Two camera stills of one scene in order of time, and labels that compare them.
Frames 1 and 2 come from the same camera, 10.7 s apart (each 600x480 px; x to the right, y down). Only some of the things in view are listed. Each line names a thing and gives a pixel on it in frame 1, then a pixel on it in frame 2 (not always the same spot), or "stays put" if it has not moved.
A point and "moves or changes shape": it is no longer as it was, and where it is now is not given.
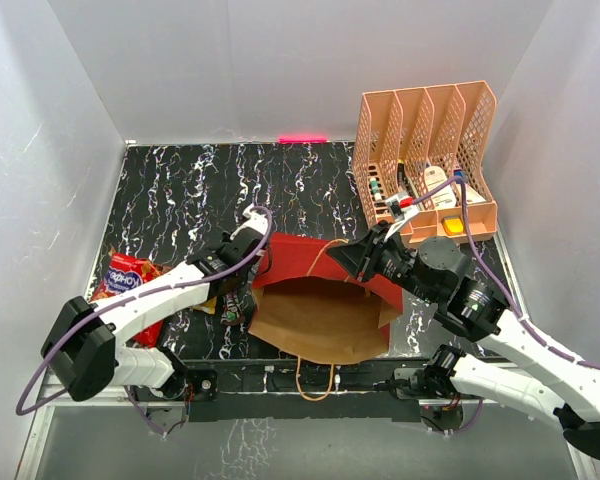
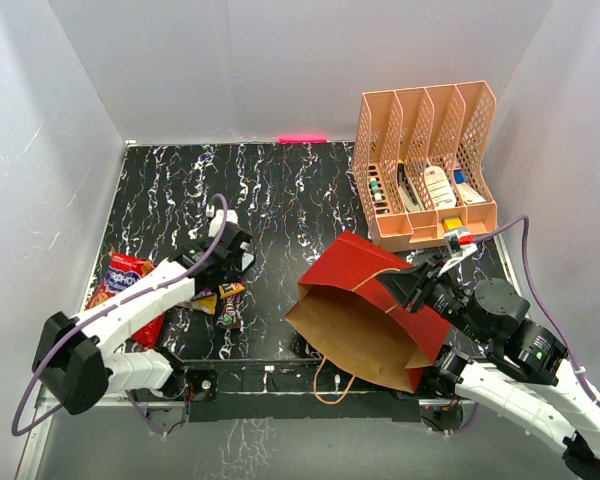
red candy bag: [123, 272] stays put
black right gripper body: [385, 257] → [437, 292]
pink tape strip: [301, 139] stays put
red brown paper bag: [308, 305] moves or changes shape
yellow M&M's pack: [208, 306] stays put
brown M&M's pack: [232, 313] stays put
